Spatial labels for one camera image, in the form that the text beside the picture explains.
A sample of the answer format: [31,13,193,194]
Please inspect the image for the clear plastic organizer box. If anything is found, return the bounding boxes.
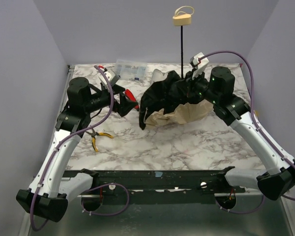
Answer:
[114,59,148,81]

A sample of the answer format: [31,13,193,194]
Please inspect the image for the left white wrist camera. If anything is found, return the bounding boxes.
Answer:
[98,69,120,89]

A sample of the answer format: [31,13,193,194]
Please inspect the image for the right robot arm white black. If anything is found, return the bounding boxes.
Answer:
[185,66,295,201]

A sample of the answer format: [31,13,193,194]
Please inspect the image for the red utility knife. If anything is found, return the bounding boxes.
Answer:
[124,89,140,111]

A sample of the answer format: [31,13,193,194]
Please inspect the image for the beige black umbrella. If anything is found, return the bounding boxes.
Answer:
[139,6,213,131]

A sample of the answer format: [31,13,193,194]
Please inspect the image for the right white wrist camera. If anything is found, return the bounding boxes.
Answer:
[190,52,209,79]

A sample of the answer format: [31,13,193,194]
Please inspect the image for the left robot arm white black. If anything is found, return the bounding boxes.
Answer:
[16,77,138,222]

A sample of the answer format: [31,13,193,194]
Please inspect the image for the aluminium frame rail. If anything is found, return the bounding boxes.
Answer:
[18,64,75,236]

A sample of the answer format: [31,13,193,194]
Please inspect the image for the mint green umbrella case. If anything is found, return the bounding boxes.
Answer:
[151,69,169,83]

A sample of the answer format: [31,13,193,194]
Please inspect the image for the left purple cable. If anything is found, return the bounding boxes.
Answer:
[30,64,131,232]

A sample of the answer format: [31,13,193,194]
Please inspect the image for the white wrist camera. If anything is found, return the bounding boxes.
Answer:
[190,52,209,79]
[98,69,120,89]

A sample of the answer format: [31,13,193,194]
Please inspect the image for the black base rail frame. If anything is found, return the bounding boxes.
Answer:
[62,169,245,205]

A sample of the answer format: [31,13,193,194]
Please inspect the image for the yellow handled pliers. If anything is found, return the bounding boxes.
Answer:
[85,129,114,153]

